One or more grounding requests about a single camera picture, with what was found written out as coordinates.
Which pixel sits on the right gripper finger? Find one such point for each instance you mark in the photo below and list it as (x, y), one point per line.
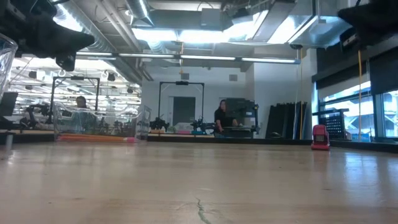
(348, 38)

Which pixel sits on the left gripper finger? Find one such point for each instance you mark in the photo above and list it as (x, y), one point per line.
(66, 62)

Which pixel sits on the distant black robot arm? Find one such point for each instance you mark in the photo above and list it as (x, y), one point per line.
(158, 124)
(200, 125)
(29, 115)

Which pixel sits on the person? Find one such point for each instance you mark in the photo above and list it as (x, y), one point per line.
(81, 102)
(222, 119)

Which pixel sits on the clear plastic bin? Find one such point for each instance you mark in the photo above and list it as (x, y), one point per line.
(62, 118)
(6, 62)

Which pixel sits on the black monitor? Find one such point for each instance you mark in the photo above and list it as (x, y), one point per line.
(7, 105)

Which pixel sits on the black pegboard cart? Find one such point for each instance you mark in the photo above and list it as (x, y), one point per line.
(335, 124)

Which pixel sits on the black curtain panels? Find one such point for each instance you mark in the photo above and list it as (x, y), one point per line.
(286, 121)

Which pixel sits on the dark equipment cabinet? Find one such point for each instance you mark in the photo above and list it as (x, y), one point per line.
(245, 109)

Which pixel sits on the dark grey door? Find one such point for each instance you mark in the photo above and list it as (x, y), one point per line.
(183, 109)

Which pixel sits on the distant wooden table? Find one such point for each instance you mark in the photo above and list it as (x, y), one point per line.
(174, 135)

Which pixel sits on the long ceiling light bar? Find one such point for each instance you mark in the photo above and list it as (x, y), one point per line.
(205, 58)

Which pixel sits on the distant black gantry frame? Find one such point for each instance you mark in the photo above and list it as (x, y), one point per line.
(181, 83)
(74, 78)

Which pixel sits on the silver ribbed air duct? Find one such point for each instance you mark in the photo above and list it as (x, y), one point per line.
(102, 43)

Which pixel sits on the grey wall vent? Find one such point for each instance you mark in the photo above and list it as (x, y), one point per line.
(185, 76)

